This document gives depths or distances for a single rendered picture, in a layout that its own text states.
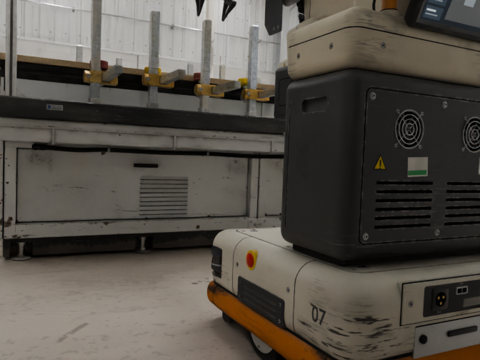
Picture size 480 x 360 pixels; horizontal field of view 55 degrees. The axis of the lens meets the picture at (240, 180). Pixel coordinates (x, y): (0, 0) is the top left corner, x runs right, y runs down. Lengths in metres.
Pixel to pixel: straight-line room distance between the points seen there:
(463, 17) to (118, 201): 1.72
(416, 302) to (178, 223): 1.61
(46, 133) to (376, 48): 1.43
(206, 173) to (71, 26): 7.30
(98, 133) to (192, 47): 8.10
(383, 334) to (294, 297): 0.20
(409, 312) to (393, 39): 0.55
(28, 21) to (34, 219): 7.37
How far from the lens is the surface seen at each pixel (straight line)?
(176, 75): 1.93
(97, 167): 2.31
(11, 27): 2.08
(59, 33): 9.46
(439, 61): 1.13
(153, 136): 2.14
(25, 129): 2.05
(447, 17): 1.13
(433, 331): 1.07
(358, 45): 0.98
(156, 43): 2.16
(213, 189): 2.49
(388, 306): 0.96
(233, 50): 10.46
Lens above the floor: 0.50
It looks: 3 degrees down
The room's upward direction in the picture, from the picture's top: 2 degrees clockwise
